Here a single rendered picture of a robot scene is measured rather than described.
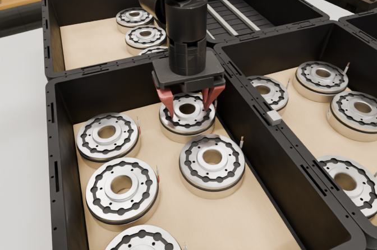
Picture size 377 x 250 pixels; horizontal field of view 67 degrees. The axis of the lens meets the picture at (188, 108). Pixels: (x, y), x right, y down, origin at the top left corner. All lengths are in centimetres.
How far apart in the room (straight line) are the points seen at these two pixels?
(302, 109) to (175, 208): 32
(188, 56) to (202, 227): 24
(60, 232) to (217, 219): 21
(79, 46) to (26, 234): 44
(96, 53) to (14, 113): 27
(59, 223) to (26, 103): 57
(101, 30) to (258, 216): 63
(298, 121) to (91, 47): 52
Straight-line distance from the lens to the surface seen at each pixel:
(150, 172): 44
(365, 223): 37
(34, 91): 91
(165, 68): 45
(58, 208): 36
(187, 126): 49
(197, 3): 39
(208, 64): 45
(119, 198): 42
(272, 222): 45
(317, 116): 60
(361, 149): 58
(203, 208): 44
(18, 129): 82
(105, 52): 75
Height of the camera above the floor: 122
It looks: 44 degrees down
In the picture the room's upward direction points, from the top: straight up
